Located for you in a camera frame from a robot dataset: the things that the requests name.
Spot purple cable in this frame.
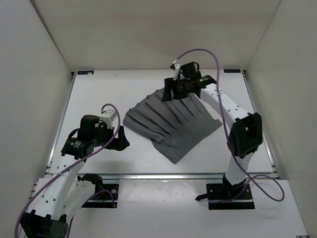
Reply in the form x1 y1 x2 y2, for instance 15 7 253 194
173 49 285 203
14 103 122 235

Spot left blue corner label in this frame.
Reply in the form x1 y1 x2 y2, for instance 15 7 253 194
77 70 94 75

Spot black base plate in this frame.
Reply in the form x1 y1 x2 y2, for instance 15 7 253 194
195 178 255 210
82 180 119 209

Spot blue corner label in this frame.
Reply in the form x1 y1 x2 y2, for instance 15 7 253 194
223 69 241 73
77 70 94 75

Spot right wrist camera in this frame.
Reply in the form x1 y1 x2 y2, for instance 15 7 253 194
170 59 184 80

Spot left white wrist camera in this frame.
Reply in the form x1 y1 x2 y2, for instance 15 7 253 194
100 110 117 128

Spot right blue corner label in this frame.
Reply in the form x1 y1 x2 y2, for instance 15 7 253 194
223 69 241 73

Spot grey pleated skirt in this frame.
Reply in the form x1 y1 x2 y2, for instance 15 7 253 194
123 89 222 164

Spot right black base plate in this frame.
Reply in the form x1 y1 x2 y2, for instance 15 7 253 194
195 178 255 210

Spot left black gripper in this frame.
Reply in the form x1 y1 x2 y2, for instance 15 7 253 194
94 119 130 148

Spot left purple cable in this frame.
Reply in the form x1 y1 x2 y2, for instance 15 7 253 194
14 103 122 235

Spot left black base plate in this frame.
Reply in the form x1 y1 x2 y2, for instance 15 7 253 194
82 180 119 209

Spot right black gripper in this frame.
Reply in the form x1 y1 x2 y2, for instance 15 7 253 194
163 77 190 103

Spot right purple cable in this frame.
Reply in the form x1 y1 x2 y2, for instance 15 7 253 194
173 49 285 203

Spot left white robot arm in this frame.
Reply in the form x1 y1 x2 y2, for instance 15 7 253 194
18 110 130 238

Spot aluminium front rail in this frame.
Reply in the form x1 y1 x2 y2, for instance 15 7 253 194
44 171 279 181

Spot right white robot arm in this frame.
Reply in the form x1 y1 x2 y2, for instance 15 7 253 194
162 61 263 199

